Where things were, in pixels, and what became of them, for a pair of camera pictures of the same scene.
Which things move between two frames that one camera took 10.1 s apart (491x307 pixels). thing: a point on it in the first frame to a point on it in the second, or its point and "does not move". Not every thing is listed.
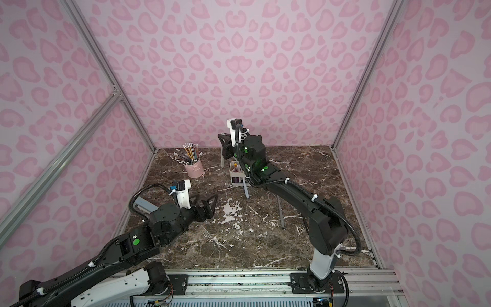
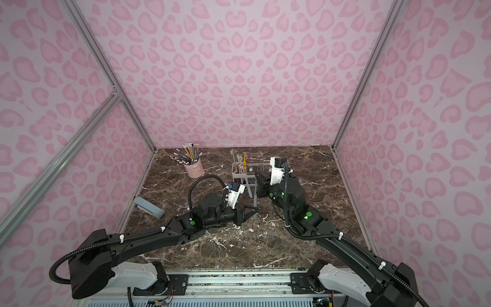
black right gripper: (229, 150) to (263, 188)
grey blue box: (144, 205) does not move
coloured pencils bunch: (189, 155) does not move
